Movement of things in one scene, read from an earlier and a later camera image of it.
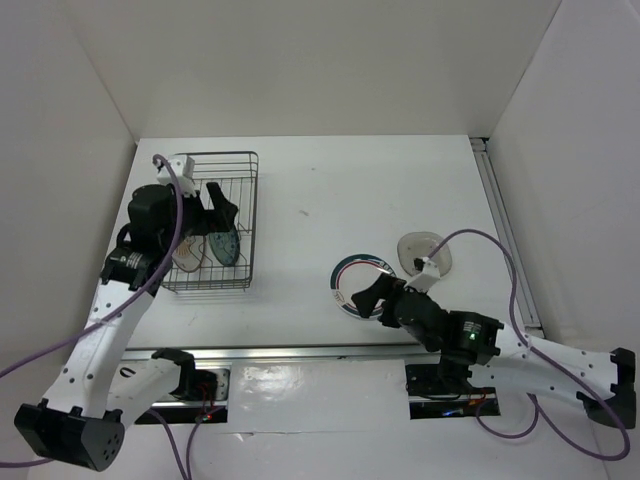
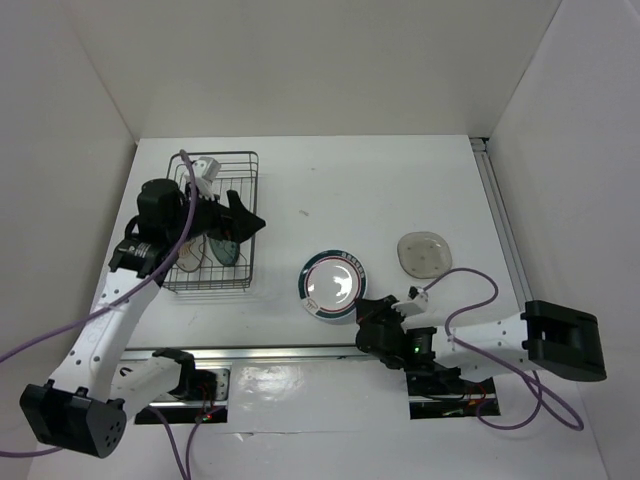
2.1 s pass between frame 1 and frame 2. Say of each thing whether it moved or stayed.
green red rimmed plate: moved
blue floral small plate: stayed
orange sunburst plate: stayed
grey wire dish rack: stayed
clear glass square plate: stayed
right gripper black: moved
